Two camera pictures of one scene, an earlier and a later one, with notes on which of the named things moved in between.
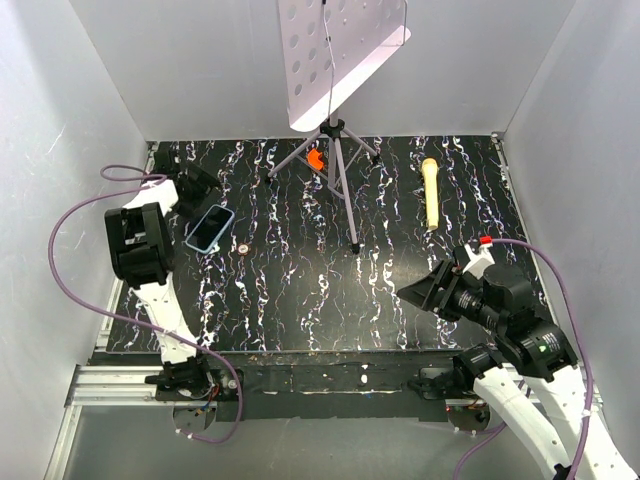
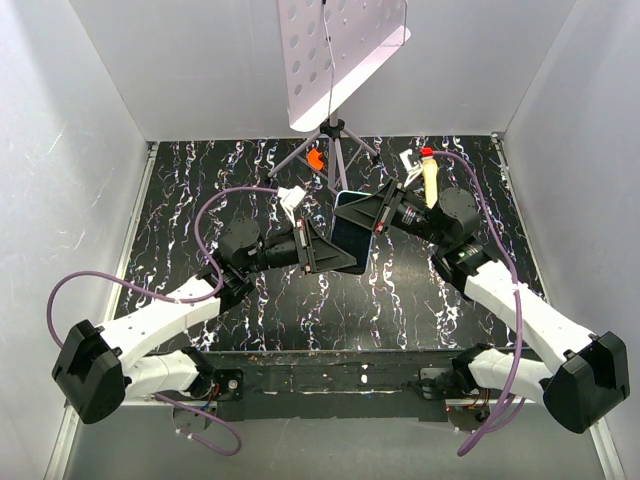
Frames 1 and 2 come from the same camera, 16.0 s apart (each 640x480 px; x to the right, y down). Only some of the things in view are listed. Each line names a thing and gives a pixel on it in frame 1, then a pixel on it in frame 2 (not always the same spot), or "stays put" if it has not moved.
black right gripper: (424, 292) to (366, 211)
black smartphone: (208, 231) to (351, 238)
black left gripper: (205, 186) to (322, 254)
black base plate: (299, 386) stays put
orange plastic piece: (313, 159) stays put
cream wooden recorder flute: (430, 184) stays put
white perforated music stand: (327, 47) stays put
